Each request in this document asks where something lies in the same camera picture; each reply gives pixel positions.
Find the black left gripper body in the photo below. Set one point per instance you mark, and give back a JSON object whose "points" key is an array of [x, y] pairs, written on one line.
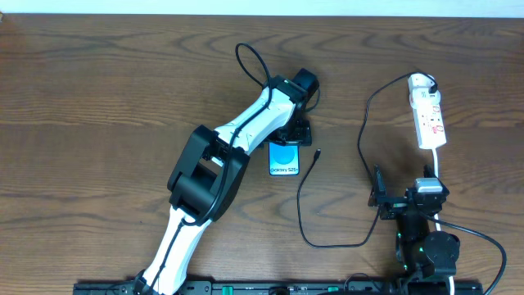
{"points": [[298, 137]]}

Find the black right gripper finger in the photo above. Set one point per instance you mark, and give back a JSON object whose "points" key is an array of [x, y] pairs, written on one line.
{"points": [[378, 194], [428, 172]]}

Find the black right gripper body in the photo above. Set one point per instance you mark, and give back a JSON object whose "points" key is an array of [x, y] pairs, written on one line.
{"points": [[397, 206]]}

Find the blue Galaxy smartphone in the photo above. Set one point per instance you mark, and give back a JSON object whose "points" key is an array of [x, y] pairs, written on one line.
{"points": [[284, 160]]}

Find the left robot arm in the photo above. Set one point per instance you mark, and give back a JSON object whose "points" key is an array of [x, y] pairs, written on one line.
{"points": [[210, 169]]}

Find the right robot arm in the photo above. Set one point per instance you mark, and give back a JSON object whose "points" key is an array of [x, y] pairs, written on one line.
{"points": [[429, 257]]}

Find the white USB charger plug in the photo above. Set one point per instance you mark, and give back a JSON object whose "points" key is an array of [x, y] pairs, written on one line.
{"points": [[419, 80]]}

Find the white power strip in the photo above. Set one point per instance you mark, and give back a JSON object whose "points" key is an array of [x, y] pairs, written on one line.
{"points": [[428, 121]]}

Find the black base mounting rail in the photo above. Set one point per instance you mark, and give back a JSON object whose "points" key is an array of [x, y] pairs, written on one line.
{"points": [[199, 287]]}

